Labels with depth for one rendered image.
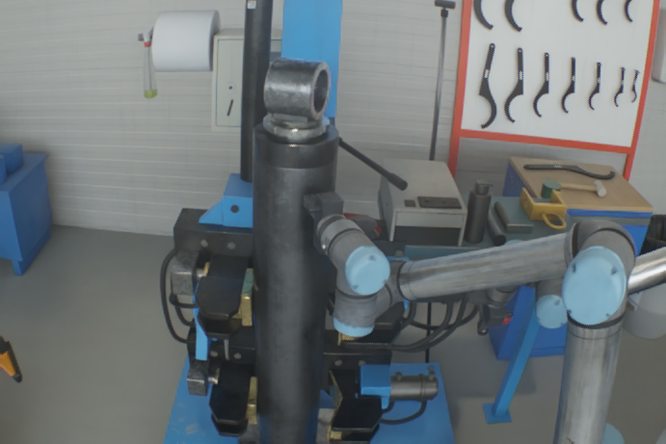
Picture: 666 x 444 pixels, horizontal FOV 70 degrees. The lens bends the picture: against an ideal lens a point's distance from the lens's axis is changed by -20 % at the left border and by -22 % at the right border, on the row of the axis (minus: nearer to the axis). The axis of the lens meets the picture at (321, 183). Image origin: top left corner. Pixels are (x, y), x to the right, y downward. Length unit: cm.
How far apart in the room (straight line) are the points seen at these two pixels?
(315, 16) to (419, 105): 186
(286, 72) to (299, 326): 70
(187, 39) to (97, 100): 164
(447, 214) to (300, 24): 73
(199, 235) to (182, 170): 197
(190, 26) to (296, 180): 105
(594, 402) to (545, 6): 290
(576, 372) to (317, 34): 128
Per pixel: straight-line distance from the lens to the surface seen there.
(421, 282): 126
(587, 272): 92
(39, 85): 400
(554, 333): 314
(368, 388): 203
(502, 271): 116
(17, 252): 371
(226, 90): 232
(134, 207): 401
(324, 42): 182
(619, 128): 407
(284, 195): 145
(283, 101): 140
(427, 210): 179
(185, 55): 229
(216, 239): 184
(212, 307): 162
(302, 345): 171
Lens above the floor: 196
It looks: 24 degrees down
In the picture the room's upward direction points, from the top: 3 degrees clockwise
